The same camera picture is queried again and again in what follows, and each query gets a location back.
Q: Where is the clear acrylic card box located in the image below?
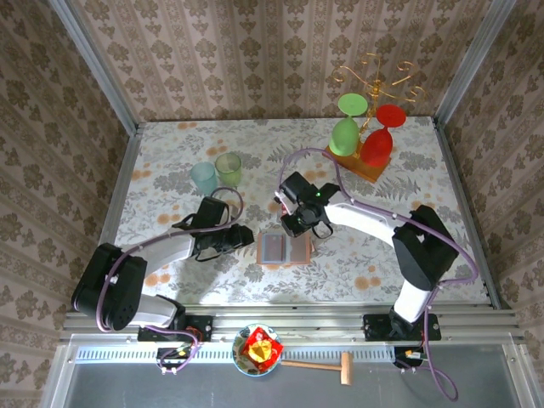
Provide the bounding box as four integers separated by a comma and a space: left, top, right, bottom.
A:
274, 193, 307, 222

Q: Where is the pink leather card holder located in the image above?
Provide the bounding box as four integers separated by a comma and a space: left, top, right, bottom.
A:
256, 231, 316, 267

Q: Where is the green frosted cup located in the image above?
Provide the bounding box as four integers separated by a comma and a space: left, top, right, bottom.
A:
214, 152, 243, 188

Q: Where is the blue frosted cup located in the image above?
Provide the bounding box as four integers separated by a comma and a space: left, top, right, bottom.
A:
190, 161, 218, 196

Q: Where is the green plastic wine glass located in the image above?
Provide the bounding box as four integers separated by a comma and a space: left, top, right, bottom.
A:
329, 93, 369, 157

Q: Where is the red plastic wine glass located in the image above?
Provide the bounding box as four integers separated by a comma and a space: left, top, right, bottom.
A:
360, 104, 407, 167

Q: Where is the red and yellow wrapper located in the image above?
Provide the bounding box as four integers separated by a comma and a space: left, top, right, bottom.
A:
241, 327, 285, 367

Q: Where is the patterned ceramic bowl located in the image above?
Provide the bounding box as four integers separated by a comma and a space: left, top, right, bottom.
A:
231, 323, 284, 376

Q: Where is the black connector board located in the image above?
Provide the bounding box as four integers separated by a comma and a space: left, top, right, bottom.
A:
156, 346, 191, 371
393, 346, 426, 370

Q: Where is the small wooden mallet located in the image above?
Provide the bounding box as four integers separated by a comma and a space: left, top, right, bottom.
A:
280, 351, 354, 386

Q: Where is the grey metal shelf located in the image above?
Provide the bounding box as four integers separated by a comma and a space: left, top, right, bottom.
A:
40, 333, 544, 408

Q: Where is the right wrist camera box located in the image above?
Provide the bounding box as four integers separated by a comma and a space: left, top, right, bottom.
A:
275, 171, 318, 216

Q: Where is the gold wire glass rack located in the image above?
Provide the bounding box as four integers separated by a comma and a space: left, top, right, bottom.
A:
325, 53, 427, 184

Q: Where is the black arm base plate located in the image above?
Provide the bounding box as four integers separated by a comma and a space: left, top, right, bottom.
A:
138, 314, 213, 343
363, 313, 442, 342

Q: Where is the long aluminium frame rail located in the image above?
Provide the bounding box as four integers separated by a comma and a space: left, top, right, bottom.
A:
59, 309, 526, 345

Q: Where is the aluminium table rail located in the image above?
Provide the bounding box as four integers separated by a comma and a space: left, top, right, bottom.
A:
78, 122, 144, 314
432, 117, 503, 310

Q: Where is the white slotted cable duct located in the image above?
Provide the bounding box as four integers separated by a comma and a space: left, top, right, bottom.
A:
74, 346, 396, 366

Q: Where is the aluminium frame post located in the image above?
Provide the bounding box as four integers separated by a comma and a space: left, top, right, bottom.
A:
47, 0, 141, 135
433, 0, 519, 128

